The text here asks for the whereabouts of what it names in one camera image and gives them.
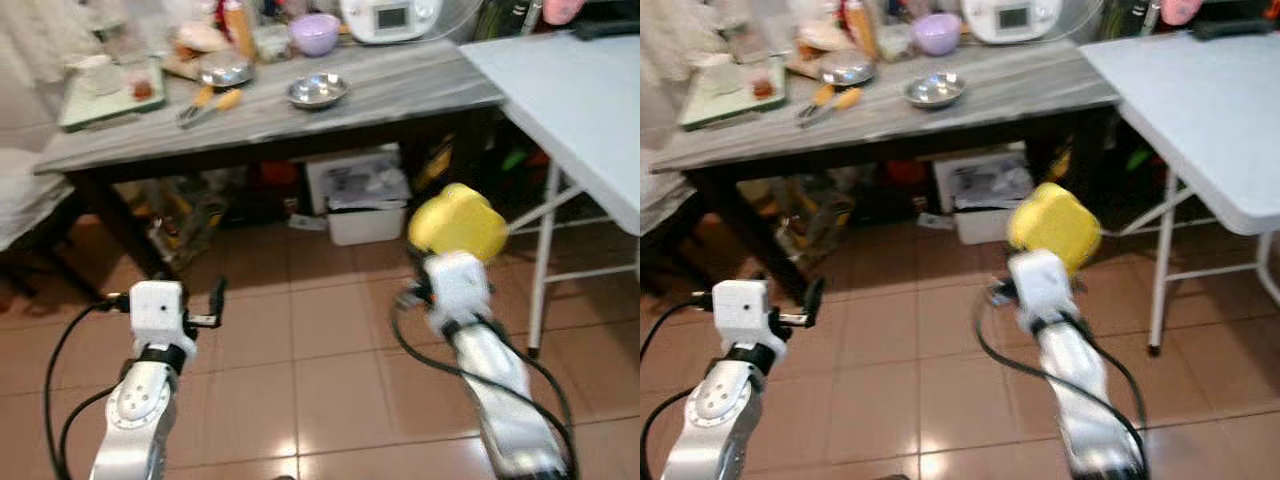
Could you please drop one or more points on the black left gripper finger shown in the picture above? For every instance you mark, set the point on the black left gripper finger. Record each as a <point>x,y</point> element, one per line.
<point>815,300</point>
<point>216,300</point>

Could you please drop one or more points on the yellow plastic bowl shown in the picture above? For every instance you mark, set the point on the yellow plastic bowl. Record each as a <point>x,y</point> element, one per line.
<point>458,222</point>
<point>1050,225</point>

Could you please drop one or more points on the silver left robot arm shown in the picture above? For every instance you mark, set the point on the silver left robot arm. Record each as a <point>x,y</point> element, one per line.
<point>715,420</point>
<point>135,420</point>

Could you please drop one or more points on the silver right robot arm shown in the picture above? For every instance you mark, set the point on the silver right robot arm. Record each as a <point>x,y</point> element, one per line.
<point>1090,400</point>
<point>505,400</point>

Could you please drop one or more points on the white plastic storage box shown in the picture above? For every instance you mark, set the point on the white plastic storage box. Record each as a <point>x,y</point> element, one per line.
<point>980,225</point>
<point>366,222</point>

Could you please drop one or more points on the white printed cardboard box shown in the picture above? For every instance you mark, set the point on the white printed cardboard box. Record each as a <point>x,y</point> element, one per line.
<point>360,180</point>
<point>985,180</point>

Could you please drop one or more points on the white cushion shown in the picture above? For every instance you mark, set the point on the white cushion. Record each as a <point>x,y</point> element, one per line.
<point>25,200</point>
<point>660,200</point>

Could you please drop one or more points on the steel tongs with yellow grips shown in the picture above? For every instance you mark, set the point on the steel tongs with yellow grips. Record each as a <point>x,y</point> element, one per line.
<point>835,102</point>
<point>215,103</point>

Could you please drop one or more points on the white tray with green rim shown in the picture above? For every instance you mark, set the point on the white tray with green rim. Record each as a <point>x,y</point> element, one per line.
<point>100,108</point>
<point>720,108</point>

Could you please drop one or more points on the stainless steel bowl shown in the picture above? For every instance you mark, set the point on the stainless steel bowl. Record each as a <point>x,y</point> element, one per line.
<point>225,72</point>
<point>318,90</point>
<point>847,70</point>
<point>935,90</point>

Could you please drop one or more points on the small jar with pink lid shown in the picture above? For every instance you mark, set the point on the small jar with pink lid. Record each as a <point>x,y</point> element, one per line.
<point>765,86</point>
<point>145,87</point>

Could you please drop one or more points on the white folding table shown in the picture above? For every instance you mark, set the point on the white folding table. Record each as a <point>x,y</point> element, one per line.
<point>1190,110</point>
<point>570,110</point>

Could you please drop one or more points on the beige wrapped food bag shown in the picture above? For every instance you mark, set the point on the beige wrapped food bag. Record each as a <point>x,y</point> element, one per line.
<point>200,38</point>
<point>825,37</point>

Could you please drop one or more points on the purple plastic bowl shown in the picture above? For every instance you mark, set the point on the purple plastic bowl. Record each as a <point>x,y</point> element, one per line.
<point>315,35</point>
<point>937,35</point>

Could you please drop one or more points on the orange squeeze bottle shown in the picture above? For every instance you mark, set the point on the orange squeeze bottle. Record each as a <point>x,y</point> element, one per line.
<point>860,28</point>
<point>238,28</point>

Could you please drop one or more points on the white kitchen food processor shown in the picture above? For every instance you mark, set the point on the white kitchen food processor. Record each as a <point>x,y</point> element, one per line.
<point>390,20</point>
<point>1012,20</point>

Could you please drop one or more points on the white hanging cloth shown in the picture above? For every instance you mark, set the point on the white hanging cloth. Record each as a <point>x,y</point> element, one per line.
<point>30,40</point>
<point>665,40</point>

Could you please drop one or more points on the pink round object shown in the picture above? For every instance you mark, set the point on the pink round object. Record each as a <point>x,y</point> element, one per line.
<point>1182,10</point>
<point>563,10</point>

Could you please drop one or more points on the flat black object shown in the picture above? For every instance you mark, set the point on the flat black object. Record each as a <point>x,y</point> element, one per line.
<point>605,30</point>
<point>1230,30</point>

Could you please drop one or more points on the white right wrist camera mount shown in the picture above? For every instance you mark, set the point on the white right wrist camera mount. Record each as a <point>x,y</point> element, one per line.
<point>1040,290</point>
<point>458,290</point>

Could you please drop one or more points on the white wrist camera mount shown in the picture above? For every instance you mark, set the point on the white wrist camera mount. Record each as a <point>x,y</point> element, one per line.
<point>458,290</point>
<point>1040,290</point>
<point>160,312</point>
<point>742,312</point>

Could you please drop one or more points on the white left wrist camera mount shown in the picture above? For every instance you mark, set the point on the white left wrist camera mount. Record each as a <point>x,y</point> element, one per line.
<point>742,312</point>
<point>160,312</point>

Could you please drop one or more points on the dark wooden table frame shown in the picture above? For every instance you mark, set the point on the dark wooden table frame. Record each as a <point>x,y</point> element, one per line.
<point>900,140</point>
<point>300,140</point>

